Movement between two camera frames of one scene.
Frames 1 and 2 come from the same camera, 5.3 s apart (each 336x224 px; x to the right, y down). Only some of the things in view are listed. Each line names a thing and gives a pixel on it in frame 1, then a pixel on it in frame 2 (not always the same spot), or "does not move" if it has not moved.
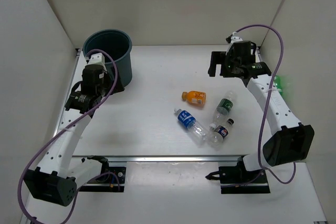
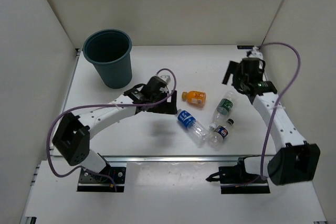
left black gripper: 118,86 to 167,107
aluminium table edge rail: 163,158 does not move
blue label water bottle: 197,132 does not move
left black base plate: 113,182 does not move
